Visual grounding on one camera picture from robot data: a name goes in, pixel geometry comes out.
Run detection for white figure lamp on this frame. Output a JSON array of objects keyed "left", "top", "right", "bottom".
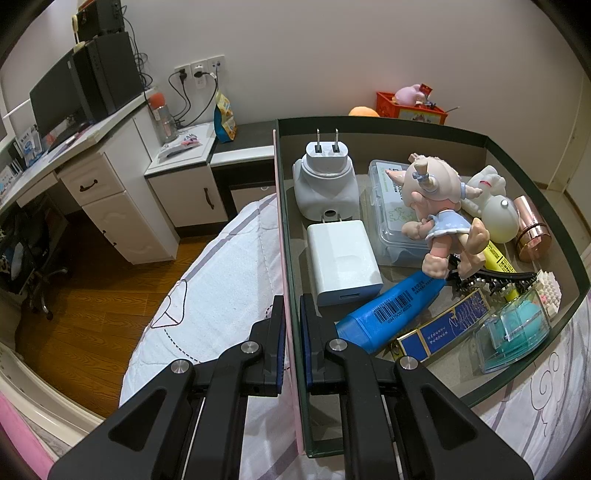
[{"left": 464, "top": 165, "right": 520, "bottom": 244}]

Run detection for doll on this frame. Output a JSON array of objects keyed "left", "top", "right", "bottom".
[{"left": 401, "top": 154, "right": 491, "bottom": 280}]

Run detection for blue tube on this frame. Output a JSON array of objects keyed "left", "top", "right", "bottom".
[{"left": 335, "top": 270, "right": 451, "bottom": 355}]

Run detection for black monitor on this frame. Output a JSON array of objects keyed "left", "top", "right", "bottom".
[{"left": 29, "top": 58, "right": 90, "bottom": 139}]

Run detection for rose gold jar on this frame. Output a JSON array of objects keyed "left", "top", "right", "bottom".
[{"left": 513, "top": 195, "right": 554, "bottom": 263}]

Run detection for blue gold small box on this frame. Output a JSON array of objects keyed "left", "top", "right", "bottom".
[{"left": 390, "top": 288, "right": 497, "bottom": 370}]

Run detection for white pink block figure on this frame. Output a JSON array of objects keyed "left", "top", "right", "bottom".
[{"left": 524, "top": 270, "right": 563, "bottom": 321}]

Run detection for red storage crate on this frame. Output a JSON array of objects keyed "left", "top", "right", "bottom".
[{"left": 375, "top": 91, "right": 448, "bottom": 125}]

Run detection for yellow highlighter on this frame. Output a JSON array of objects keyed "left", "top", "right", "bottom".
[{"left": 482, "top": 240, "right": 518, "bottom": 301}]

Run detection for white bed frame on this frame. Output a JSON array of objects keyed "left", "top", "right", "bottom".
[{"left": 0, "top": 342, "right": 105, "bottom": 435}]

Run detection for pink fleece blanket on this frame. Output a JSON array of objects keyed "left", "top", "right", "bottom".
[{"left": 0, "top": 394, "right": 54, "bottom": 480}]

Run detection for clear plastic box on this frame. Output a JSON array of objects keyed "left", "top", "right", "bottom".
[{"left": 367, "top": 159, "right": 455, "bottom": 268}]

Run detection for water bottle with orange lid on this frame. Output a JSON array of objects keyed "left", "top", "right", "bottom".
[{"left": 148, "top": 91, "right": 180, "bottom": 145}]

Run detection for pink box with dark lining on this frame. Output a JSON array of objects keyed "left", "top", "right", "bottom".
[{"left": 272, "top": 116, "right": 591, "bottom": 457}]

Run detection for black power cables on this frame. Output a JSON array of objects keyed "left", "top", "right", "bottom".
[{"left": 168, "top": 69, "right": 218, "bottom": 127}]

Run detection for papers on nightstand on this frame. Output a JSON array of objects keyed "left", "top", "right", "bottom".
[{"left": 157, "top": 129, "right": 204, "bottom": 162}]

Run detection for black computer tower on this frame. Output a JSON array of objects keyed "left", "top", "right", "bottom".
[{"left": 69, "top": 31, "right": 144, "bottom": 121}]

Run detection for white charger block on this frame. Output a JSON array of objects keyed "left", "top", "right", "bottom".
[{"left": 306, "top": 220, "right": 385, "bottom": 308}]

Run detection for white desk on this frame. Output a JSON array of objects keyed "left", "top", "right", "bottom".
[{"left": 0, "top": 92, "right": 181, "bottom": 266}]

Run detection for small black speaker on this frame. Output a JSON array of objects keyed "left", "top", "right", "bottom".
[{"left": 76, "top": 0, "right": 125, "bottom": 40}]

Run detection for blue white box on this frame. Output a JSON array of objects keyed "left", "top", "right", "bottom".
[{"left": 14, "top": 127, "right": 42, "bottom": 164}]

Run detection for pink plush toy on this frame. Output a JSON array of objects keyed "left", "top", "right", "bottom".
[{"left": 393, "top": 84, "right": 423, "bottom": 104}]

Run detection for black hair clip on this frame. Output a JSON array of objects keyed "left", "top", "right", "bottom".
[
  {"left": 448, "top": 254, "right": 468, "bottom": 283},
  {"left": 455, "top": 270, "right": 539, "bottom": 297}
]

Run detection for black office chair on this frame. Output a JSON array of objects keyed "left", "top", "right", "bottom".
[{"left": 0, "top": 198, "right": 75, "bottom": 321}]

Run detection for wall power outlet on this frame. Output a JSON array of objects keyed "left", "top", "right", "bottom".
[{"left": 174, "top": 55, "right": 226, "bottom": 90}]

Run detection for yellow blue snack bag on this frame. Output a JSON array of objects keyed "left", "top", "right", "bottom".
[{"left": 213, "top": 91, "right": 238, "bottom": 144}]

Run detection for white plug night light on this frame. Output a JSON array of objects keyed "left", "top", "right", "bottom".
[{"left": 292, "top": 128, "right": 358, "bottom": 222}]

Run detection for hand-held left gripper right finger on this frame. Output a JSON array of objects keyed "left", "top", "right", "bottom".
[{"left": 299, "top": 293, "right": 534, "bottom": 480}]

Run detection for white nightstand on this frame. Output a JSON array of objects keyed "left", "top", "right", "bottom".
[{"left": 144, "top": 122, "right": 229, "bottom": 229}]

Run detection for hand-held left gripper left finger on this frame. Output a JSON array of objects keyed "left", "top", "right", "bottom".
[{"left": 48, "top": 295, "right": 286, "bottom": 480}]

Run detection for teal sponge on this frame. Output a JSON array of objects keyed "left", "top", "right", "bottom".
[{"left": 471, "top": 288, "right": 552, "bottom": 374}]

